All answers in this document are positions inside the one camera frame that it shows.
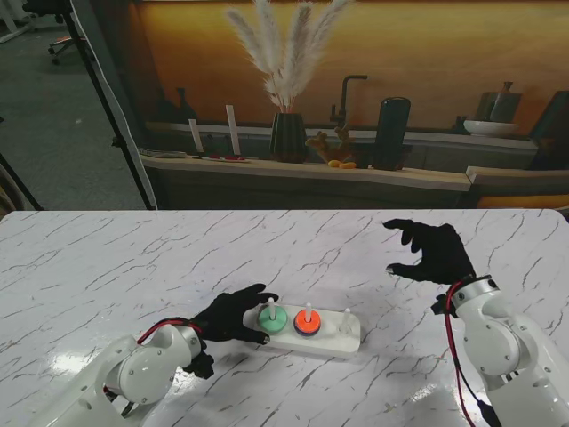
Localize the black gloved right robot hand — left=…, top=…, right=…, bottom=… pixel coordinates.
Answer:
left=382, top=218, right=477, bottom=286

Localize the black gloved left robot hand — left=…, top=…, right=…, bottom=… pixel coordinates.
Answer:
left=190, top=283, right=280, bottom=346

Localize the large green ring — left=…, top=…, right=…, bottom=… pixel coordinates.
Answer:
left=257, top=306, right=288, bottom=334

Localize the small orange ring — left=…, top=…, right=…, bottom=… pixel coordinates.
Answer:
left=293, top=310, right=322, bottom=334

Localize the white three-rod Hanoi tower base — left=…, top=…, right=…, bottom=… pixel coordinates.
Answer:
left=252, top=298, right=362, bottom=359

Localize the printed kitchen scene backdrop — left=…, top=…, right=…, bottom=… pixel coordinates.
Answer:
left=73, top=0, right=569, bottom=210

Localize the black office chair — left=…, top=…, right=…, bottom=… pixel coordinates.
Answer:
left=21, top=0, right=88, bottom=66

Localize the white desk leg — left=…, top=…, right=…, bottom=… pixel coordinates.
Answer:
left=0, top=0, right=39, bottom=44

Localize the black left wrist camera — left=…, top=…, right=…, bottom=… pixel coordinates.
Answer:
left=184, top=350, right=215, bottom=381

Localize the red left arm cable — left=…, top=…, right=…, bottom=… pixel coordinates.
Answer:
left=136, top=318, right=201, bottom=347

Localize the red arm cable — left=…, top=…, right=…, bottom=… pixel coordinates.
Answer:
left=136, top=318, right=201, bottom=347
left=444, top=279, right=501, bottom=427

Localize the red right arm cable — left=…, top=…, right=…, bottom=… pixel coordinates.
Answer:
left=444, top=279, right=501, bottom=427

